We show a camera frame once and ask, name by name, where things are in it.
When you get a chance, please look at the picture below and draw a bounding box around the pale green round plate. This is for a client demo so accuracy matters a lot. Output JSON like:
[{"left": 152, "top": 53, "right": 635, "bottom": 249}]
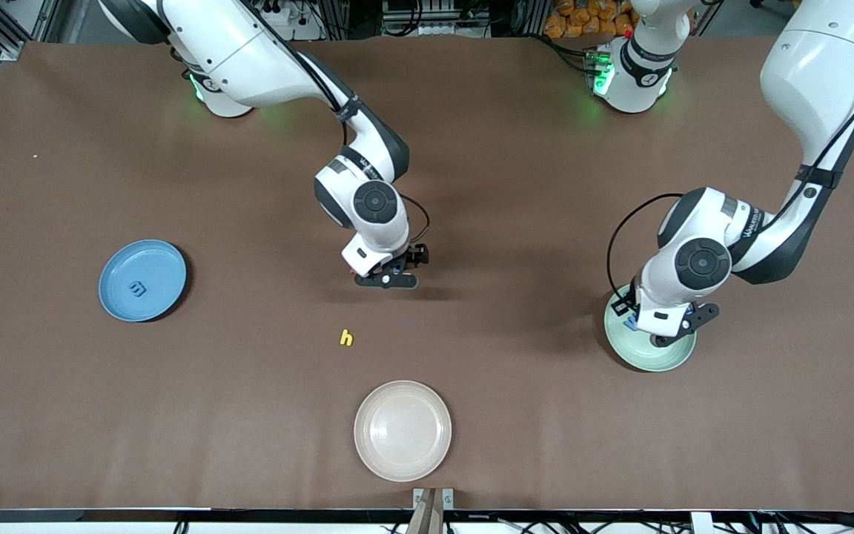
[{"left": 603, "top": 286, "right": 697, "bottom": 372}]

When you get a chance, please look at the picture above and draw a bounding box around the brown table cover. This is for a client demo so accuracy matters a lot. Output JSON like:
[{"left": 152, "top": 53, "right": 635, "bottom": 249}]
[{"left": 0, "top": 36, "right": 854, "bottom": 512}]

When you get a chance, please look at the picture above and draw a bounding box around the beige round plate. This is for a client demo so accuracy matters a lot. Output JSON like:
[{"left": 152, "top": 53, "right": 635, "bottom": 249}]
[{"left": 354, "top": 380, "right": 452, "bottom": 483}]

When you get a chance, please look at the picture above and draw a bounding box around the blue round plate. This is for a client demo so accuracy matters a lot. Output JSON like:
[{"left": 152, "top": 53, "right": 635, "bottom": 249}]
[{"left": 98, "top": 239, "right": 188, "bottom": 323}]

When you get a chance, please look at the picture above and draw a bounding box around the small white power strip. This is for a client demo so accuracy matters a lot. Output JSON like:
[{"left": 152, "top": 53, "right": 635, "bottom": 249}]
[{"left": 381, "top": 19, "right": 448, "bottom": 38}]

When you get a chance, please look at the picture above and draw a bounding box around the large white power strip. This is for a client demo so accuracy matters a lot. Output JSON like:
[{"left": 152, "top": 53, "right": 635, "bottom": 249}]
[{"left": 264, "top": 0, "right": 324, "bottom": 42}]

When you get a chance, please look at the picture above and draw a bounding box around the pile of orange fruit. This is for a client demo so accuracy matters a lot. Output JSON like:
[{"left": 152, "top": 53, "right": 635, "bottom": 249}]
[{"left": 543, "top": 0, "right": 635, "bottom": 39}]

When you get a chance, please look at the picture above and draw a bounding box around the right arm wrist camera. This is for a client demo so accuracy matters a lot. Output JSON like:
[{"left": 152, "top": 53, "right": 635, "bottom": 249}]
[{"left": 354, "top": 268, "right": 420, "bottom": 291}]

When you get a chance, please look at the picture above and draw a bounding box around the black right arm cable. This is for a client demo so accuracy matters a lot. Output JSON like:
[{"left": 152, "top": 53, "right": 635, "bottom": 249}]
[{"left": 249, "top": 0, "right": 431, "bottom": 250}]

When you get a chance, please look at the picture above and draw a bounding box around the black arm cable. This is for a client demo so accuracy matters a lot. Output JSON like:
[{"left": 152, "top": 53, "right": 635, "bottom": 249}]
[
  {"left": 249, "top": 0, "right": 431, "bottom": 250},
  {"left": 606, "top": 193, "right": 686, "bottom": 299}
]

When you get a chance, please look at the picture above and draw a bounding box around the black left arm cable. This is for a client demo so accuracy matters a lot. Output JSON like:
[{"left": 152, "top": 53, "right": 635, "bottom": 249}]
[{"left": 606, "top": 193, "right": 686, "bottom": 299}]

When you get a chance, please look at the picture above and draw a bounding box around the metal bracket on table edge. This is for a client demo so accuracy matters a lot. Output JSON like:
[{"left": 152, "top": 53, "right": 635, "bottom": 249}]
[{"left": 413, "top": 487, "right": 454, "bottom": 512}]

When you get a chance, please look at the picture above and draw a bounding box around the beige camera pole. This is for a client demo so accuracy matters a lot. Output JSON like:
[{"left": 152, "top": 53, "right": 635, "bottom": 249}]
[{"left": 406, "top": 489, "right": 445, "bottom": 534}]

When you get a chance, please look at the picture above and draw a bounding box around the aluminium frame profile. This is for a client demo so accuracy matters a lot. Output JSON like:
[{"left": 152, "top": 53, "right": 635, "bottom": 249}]
[{"left": 0, "top": 0, "right": 64, "bottom": 62}]

